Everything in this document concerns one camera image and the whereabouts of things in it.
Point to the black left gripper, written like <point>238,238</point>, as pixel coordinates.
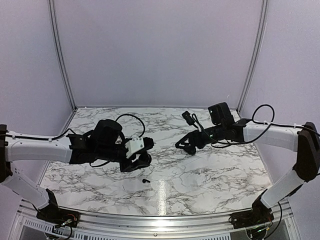
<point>131,166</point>

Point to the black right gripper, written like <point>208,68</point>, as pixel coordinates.
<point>194,140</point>

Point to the black round puck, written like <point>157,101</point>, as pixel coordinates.
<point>144,160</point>

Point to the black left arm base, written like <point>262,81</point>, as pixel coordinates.
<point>51,212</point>

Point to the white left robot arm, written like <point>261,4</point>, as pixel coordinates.
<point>105,142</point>

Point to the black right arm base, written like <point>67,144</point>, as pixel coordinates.
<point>258,214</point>

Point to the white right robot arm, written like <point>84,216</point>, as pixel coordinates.
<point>301,141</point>

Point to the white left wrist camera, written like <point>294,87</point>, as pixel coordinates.
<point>133,146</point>

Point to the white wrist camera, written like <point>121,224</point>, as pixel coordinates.
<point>133,146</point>
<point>188,118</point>

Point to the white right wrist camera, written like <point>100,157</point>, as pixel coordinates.
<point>188,118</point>

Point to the aluminium front rail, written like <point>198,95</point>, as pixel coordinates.
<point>217,226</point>

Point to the right aluminium corner post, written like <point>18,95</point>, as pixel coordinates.
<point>255,54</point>

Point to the aluminium corner post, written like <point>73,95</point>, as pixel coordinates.
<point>255,54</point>
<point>59,53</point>

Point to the left aluminium corner post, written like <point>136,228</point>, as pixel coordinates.
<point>59,53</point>

